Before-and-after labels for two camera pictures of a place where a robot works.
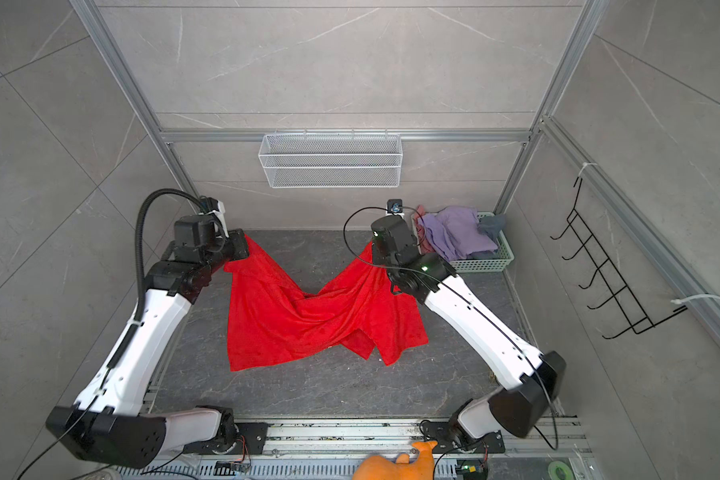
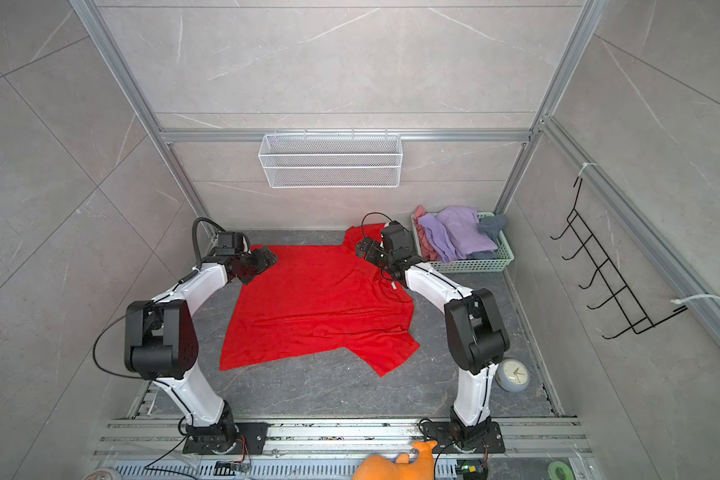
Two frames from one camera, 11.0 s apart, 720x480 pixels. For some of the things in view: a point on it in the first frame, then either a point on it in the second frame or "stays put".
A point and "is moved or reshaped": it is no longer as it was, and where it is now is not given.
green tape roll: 558,471 stays put
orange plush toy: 377,467 stays put
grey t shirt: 491,225 stays put
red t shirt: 270,319 is moved or reshaped
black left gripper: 230,237 → 261,262
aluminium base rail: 336,448 stays put
